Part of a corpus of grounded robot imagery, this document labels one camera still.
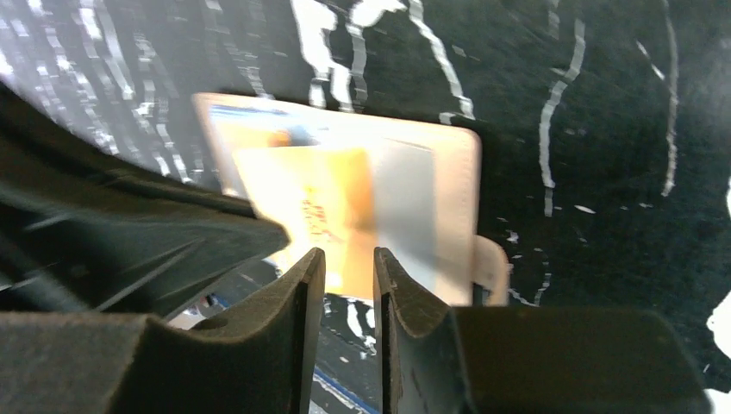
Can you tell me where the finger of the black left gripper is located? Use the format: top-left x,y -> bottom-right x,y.
1,84 -> 256,219
1,183 -> 286,317

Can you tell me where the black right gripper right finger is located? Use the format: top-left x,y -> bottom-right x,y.
373,248 -> 712,413

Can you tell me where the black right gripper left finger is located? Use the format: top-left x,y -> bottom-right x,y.
1,248 -> 326,413

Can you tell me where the beige leather card holder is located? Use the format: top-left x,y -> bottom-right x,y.
193,93 -> 509,306

